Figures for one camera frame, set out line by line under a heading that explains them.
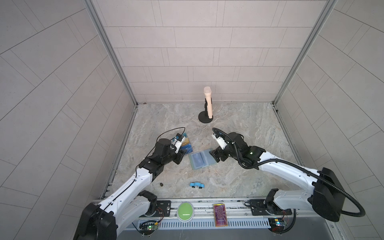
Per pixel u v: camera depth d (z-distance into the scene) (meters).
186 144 0.90
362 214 0.37
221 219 0.68
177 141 0.69
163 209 0.70
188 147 0.89
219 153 0.68
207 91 0.87
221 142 0.69
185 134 0.92
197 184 0.76
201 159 0.87
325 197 0.40
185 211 0.69
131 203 0.55
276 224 0.68
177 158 0.70
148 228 0.65
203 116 1.07
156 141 0.61
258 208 0.71
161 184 0.78
